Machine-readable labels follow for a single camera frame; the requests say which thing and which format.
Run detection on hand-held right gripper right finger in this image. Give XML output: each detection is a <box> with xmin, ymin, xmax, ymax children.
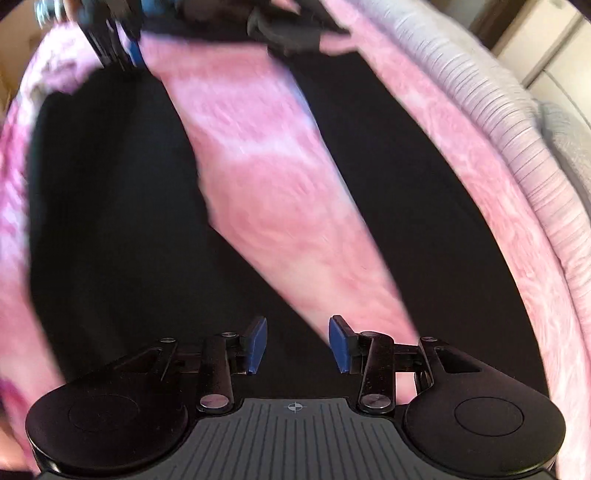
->
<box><xmin>329</xmin><ymin>315</ymin><xmax>485</xmax><ymax>414</ymax></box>

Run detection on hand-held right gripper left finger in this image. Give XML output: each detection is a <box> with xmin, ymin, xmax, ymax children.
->
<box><xmin>111</xmin><ymin>316</ymin><xmax>269</xmax><ymax>414</ymax></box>

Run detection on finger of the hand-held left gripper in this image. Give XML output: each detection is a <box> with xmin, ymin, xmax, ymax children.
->
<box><xmin>79</xmin><ymin>0</ymin><xmax>142</xmax><ymax>73</ymax></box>

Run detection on black pants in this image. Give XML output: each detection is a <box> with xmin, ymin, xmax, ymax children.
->
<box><xmin>27</xmin><ymin>9</ymin><xmax>548</xmax><ymax>402</ymax></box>

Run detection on pink fuzzy blanket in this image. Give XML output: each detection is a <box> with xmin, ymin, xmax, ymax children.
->
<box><xmin>0</xmin><ymin>0</ymin><xmax>591</xmax><ymax>480</ymax></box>

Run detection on lilac ribbed bedcover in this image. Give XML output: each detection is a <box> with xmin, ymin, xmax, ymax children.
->
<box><xmin>365</xmin><ymin>0</ymin><xmax>591</xmax><ymax>324</ymax></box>

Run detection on grey woven cloth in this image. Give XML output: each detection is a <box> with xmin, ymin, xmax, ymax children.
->
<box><xmin>536</xmin><ymin>99</ymin><xmax>591</xmax><ymax>195</ymax></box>

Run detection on cream cabinet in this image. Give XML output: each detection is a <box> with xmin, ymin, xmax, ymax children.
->
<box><xmin>485</xmin><ymin>0</ymin><xmax>591</xmax><ymax>109</ymax></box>

